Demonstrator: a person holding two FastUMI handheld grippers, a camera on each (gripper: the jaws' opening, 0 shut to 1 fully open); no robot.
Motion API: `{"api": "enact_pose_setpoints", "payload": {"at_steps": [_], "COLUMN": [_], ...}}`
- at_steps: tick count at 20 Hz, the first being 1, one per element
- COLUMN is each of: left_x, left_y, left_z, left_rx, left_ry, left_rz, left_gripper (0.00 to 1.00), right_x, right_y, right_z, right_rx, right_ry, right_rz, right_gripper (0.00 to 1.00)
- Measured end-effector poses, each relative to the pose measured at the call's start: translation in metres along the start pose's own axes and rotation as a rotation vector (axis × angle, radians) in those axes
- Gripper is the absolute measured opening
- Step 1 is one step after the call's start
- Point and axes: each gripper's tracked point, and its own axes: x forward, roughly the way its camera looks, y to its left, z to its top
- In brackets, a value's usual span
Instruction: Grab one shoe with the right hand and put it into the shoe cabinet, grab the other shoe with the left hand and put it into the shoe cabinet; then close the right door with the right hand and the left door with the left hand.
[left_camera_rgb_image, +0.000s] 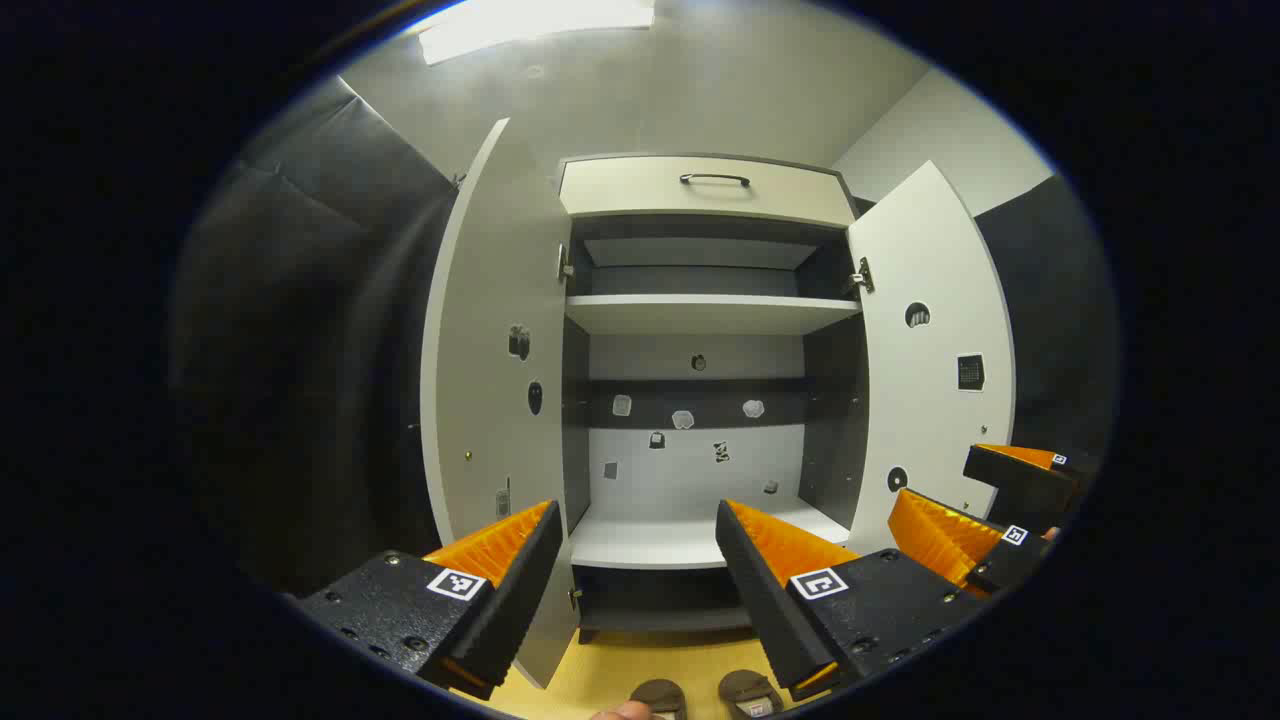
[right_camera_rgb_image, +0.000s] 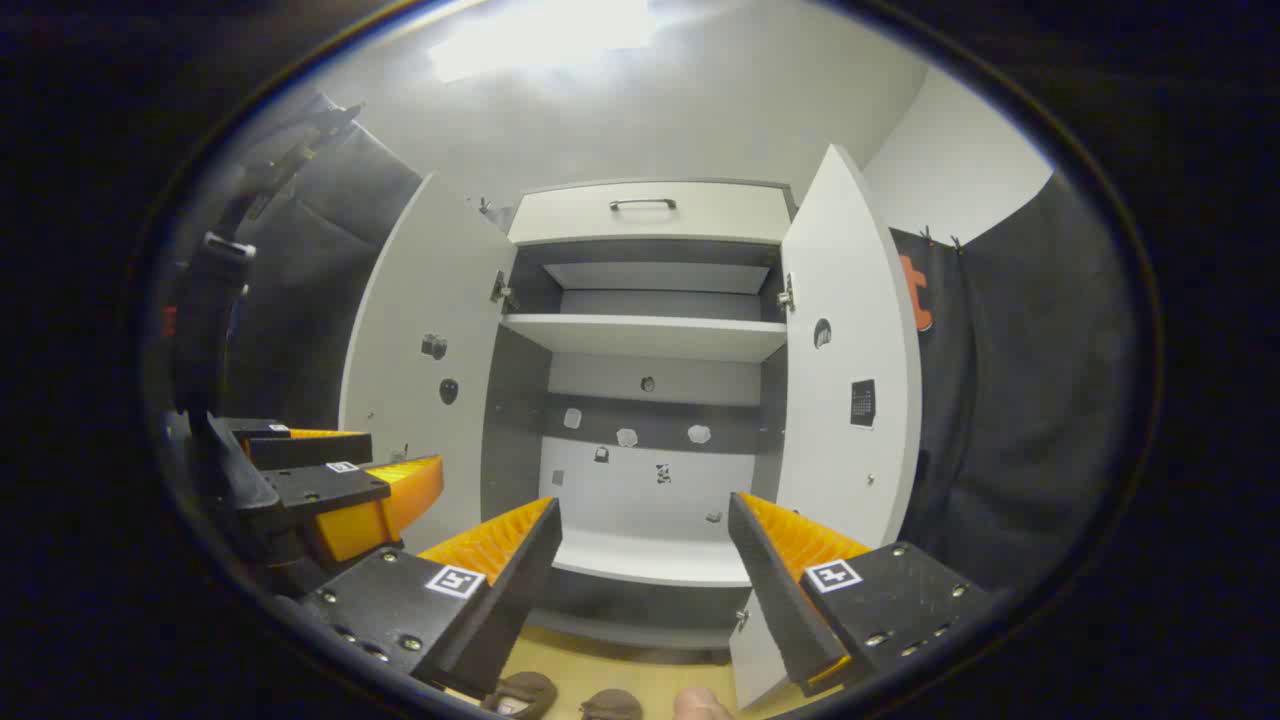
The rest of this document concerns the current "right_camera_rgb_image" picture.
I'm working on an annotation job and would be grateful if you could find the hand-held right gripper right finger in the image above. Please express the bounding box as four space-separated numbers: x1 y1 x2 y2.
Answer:
727 490 996 698

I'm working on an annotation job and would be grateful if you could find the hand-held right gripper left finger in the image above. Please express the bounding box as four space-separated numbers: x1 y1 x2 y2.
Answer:
298 495 563 698

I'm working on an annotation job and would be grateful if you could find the brown fuzzy shoe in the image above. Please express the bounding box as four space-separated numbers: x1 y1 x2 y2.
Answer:
580 688 644 720
480 672 559 720

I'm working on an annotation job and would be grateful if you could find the white shoe cabinet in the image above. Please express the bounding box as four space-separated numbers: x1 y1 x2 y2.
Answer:
480 178 801 651

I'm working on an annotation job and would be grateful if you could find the white cabinet door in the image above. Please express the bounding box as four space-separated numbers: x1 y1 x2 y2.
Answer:
338 172 521 556
728 143 923 711

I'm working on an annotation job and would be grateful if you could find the white cabinet shelf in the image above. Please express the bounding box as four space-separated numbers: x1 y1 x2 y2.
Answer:
500 313 789 363

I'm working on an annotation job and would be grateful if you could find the white cabinet drawer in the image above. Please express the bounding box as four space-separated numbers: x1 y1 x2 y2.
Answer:
507 182 793 246

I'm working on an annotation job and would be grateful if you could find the black backdrop cloth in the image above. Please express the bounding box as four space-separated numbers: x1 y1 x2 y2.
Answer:
170 95 1143 601

